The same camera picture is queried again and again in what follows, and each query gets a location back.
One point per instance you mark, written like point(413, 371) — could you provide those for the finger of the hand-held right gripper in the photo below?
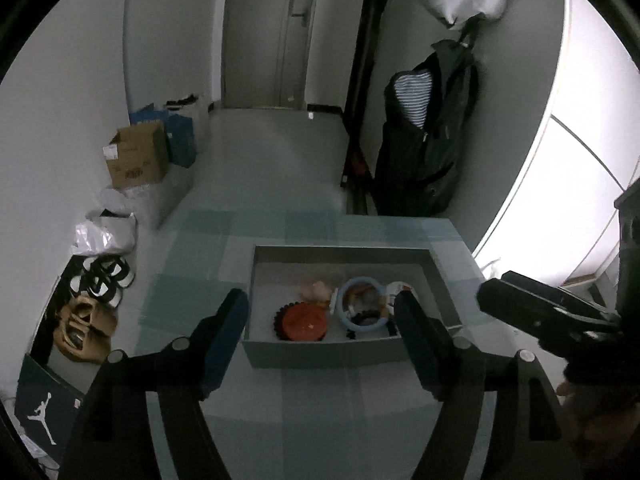
point(550, 290)
point(520, 307)

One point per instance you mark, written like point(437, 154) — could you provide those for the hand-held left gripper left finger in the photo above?
point(225, 340)

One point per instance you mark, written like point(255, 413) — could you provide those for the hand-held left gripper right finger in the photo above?
point(420, 345)

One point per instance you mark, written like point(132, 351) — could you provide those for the red mushroom hair clip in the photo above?
point(402, 288)

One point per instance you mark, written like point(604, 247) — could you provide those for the grey cardboard box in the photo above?
point(325, 352)

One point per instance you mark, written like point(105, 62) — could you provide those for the pink pig plush hair accessory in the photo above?
point(316, 291)

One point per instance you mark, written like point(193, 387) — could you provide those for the person's right hand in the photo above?
point(580, 410)

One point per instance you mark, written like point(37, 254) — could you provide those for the white wardrobe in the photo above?
point(565, 160)

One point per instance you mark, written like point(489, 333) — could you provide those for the brown shoe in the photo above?
point(80, 345)
point(92, 315)

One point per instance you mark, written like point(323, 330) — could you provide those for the clear plastic bag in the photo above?
point(150, 202)

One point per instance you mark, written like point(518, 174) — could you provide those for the white plastic bag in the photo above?
point(105, 235)

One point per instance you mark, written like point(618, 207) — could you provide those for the black jacket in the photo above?
point(425, 170)

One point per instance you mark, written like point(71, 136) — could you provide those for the dark blue shoe box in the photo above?
point(45, 400)

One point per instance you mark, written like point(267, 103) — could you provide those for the brown cardboard carton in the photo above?
point(137, 157)

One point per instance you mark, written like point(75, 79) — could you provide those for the white shopping bag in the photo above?
point(200, 110)

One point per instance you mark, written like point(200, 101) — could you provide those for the striped shirt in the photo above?
point(412, 97)

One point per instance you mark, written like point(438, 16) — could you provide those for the black pole stand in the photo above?
point(365, 60)

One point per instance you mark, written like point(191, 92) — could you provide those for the grey door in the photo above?
point(260, 35)

